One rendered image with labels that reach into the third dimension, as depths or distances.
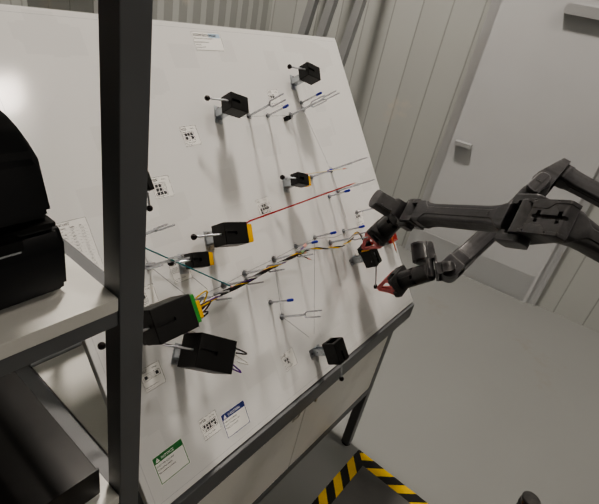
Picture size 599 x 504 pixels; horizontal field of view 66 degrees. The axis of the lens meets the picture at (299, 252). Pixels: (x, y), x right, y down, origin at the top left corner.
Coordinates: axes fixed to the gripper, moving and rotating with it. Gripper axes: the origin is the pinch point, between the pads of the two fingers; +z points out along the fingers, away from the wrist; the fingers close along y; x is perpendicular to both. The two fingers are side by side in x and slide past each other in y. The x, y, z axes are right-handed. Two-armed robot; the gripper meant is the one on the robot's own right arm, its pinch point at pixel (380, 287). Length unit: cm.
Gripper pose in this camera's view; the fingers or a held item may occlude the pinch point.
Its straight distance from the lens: 154.8
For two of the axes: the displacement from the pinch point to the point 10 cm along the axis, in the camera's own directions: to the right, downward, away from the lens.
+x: 5.3, 8.4, 1.3
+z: -6.4, 3.0, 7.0
